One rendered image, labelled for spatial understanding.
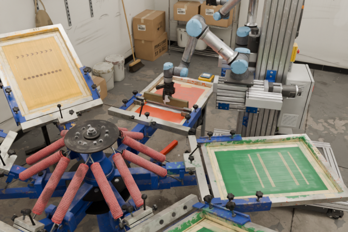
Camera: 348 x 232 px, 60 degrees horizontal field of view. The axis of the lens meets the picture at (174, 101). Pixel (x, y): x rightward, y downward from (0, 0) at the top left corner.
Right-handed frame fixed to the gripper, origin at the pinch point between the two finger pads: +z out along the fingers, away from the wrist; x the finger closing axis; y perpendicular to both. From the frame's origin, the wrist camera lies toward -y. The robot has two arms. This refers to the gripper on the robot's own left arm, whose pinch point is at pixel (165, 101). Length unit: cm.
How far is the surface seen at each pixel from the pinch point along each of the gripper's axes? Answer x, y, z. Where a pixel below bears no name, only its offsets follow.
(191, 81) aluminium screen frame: 47.3, 4.9, 1.5
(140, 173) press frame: -84, 23, -2
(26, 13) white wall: 49, -200, -36
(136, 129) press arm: -49.0, 1.0, -3.7
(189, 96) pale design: 23.7, 12.4, 4.4
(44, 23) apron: 68, -194, -20
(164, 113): -10.3, 4.5, 4.8
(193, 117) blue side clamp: -13.3, 30.8, -1.5
